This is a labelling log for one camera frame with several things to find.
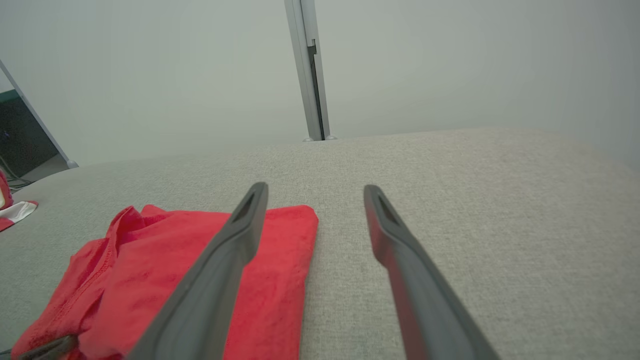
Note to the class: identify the red shorts white side panels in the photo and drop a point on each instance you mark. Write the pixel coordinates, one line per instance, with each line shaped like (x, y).
(15, 212)

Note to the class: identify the red basketball jersey striped trim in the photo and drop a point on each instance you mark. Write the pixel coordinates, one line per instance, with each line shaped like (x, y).
(140, 280)

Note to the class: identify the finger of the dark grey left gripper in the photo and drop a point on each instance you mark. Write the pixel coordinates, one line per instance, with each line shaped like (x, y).
(47, 348)

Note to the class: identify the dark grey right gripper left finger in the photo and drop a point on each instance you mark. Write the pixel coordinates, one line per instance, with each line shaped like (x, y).
(210, 280)

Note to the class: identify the black computer tower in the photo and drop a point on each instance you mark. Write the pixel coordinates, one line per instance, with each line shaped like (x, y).
(22, 135)

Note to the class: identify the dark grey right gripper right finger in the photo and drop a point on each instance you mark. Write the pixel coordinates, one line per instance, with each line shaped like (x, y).
(425, 295)

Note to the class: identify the grey partition frame post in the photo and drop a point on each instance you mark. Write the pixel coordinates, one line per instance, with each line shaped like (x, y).
(320, 80)
(35, 117)
(302, 70)

